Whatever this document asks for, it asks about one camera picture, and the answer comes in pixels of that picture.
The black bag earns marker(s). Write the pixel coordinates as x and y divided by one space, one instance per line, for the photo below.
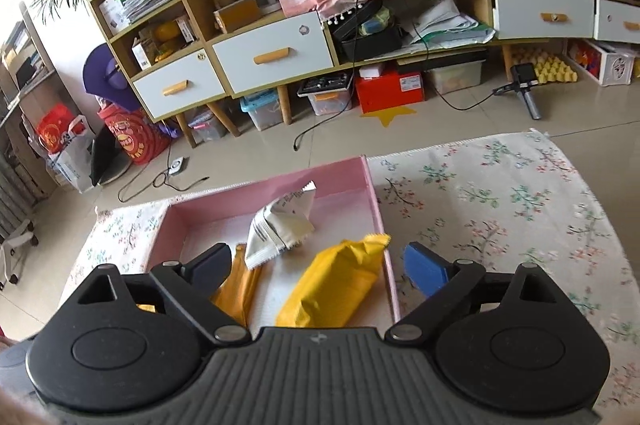
367 40

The purple hat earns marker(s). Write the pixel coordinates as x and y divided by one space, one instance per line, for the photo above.
102 75

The wide white cabinet drawer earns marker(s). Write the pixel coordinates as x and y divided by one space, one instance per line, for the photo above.
272 50

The silver snack packet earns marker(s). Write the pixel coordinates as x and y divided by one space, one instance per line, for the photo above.
280 225

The white floor adapter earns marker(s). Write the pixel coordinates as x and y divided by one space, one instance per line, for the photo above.
176 166

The red gift bag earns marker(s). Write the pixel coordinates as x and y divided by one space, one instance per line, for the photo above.
137 137

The small wooden box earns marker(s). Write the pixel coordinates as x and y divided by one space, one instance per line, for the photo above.
237 15

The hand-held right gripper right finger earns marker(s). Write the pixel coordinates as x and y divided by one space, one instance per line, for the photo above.
425 272

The dark yellow snack packet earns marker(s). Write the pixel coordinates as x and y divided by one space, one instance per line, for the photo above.
242 290

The white plastic bag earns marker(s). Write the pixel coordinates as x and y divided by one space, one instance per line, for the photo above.
67 155

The bright yellow snack packet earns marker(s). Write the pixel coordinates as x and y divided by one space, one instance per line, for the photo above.
330 285

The black flat case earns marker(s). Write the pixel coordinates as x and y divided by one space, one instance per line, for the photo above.
105 157

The wooden bookshelf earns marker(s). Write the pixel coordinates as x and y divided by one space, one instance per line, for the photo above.
25 70

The pink lined cardboard box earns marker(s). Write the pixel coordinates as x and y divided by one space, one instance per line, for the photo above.
340 205

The black electronic device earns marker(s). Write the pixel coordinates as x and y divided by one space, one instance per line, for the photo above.
325 85

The floral tablecloth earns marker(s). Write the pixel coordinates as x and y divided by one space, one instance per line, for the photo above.
500 215

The clear bin with blue lid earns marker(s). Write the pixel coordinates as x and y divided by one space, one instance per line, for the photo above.
262 111

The yellow egg tray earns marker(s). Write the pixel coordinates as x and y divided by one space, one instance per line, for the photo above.
555 70

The clear storage bin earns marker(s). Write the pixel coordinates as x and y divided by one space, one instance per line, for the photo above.
330 104
210 127
457 77

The white tv stand drawer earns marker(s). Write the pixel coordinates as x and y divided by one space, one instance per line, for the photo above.
620 22
542 15

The black handheld camera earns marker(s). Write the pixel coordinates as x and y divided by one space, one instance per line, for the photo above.
525 77

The small white cabinet drawer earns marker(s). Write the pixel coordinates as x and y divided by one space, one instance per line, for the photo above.
177 85

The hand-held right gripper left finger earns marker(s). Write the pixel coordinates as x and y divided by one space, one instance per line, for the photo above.
210 267

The white shelf carton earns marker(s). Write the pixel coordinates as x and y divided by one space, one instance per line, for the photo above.
142 54

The white plastic basket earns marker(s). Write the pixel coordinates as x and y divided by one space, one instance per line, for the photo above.
607 65

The red shoe box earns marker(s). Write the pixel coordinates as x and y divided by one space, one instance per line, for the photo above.
390 92

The pile of white papers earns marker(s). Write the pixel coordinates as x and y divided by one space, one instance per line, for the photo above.
445 25

